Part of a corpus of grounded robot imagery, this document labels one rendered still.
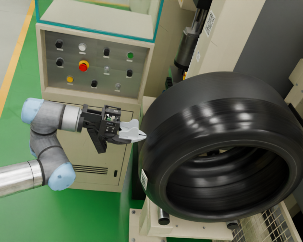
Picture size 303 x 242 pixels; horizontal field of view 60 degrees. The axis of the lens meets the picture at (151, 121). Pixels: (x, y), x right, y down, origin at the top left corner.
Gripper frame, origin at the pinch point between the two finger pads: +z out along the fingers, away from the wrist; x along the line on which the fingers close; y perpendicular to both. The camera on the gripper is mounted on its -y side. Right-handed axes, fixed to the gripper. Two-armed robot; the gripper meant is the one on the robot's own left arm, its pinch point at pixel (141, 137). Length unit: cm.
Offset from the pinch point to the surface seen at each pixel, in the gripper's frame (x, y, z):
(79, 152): 59, -83, -19
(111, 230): 27, -123, 13
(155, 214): -6.0, -35.2, 15.6
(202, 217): -11.8, -22.6, 29.5
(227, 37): 26.5, 28.9, 22.3
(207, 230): -8, -39, 40
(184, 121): -5.6, 14.7, 7.9
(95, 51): 64, -10, -21
